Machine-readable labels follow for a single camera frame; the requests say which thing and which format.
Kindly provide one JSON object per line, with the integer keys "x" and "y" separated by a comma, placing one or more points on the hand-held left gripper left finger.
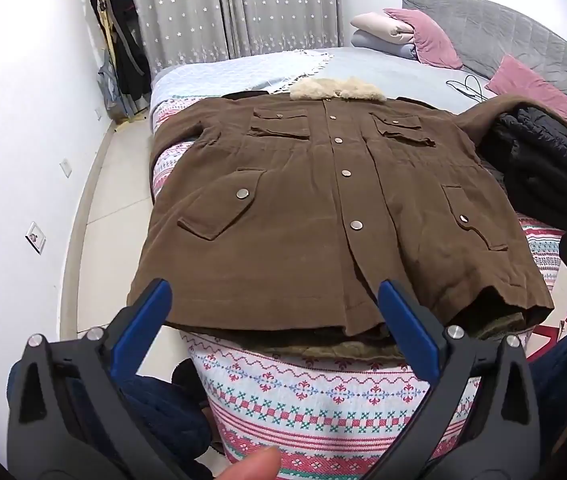
{"x": 139, "y": 329}

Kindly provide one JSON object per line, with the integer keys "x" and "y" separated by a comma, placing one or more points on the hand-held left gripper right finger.
{"x": 408, "y": 330}

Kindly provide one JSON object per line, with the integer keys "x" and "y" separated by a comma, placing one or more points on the black puffer jacket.
{"x": 538, "y": 170}

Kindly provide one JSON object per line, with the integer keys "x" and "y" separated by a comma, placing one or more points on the brown coat with fur collar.
{"x": 288, "y": 210}

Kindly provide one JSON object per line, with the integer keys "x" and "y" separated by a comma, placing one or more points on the person's left hand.
{"x": 256, "y": 465}

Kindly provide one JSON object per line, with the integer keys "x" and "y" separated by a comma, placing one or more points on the person's left leg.
{"x": 163, "y": 410}

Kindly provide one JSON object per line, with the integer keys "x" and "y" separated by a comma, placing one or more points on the person's leg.
{"x": 163, "y": 410}
{"x": 563, "y": 375}

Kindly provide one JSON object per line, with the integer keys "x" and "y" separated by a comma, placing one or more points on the person's right leg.
{"x": 563, "y": 375}

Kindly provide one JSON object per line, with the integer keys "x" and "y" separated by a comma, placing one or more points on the red green patterned blanket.
{"x": 313, "y": 400}

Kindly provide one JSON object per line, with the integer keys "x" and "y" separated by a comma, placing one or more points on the small pink pillow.
{"x": 528, "y": 85}

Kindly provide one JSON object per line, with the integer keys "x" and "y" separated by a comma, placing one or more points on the grey-blue hanging bag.
{"x": 108, "y": 85}

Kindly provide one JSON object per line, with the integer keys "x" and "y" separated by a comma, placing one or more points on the bed with grey sheet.
{"x": 403, "y": 75}

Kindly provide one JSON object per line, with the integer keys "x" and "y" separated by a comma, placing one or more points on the light blue fringed blanket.
{"x": 223, "y": 77}

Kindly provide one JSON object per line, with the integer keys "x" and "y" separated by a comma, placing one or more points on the grey quilted headboard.
{"x": 488, "y": 30}

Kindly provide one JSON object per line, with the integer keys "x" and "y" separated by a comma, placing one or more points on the large pink pillow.
{"x": 428, "y": 40}

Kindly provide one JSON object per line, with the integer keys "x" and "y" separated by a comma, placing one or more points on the grey star-print curtain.
{"x": 213, "y": 10}

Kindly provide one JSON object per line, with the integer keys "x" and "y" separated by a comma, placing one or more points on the white wall socket with plug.
{"x": 36, "y": 237}

